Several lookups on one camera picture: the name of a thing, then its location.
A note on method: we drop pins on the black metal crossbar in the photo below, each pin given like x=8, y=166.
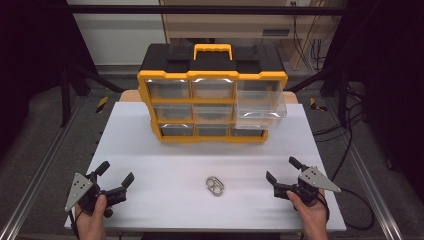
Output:
x=200, y=10

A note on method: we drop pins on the person's right hand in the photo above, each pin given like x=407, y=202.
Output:
x=315, y=221

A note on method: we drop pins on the aluminium floor rail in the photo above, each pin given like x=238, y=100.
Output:
x=33, y=187
x=373, y=197

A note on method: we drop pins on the person's left hand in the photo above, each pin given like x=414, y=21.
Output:
x=91, y=226

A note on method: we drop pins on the yellow black organizer cabinet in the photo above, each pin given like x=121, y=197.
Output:
x=213, y=63

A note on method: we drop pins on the silver metal buckle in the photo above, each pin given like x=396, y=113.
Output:
x=215, y=186

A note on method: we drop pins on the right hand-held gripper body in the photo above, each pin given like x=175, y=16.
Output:
x=315, y=180

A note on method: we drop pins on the set of small clear drawers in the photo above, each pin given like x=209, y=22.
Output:
x=173, y=111

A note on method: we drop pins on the white panel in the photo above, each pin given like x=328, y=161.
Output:
x=120, y=36

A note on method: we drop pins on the black metal stand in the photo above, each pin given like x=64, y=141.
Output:
x=65, y=100
x=342, y=96

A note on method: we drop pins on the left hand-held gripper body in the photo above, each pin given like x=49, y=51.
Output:
x=80, y=190

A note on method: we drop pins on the large clear plastic drawer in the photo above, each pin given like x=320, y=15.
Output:
x=261, y=103

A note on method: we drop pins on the yellow black hazard tape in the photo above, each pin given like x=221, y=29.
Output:
x=314, y=104
x=101, y=104

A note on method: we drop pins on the light wooden cabinet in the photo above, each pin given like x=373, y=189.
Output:
x=233, y=23

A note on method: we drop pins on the black curtain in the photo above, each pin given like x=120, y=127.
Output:
x=30, y=60
x=393, y=83

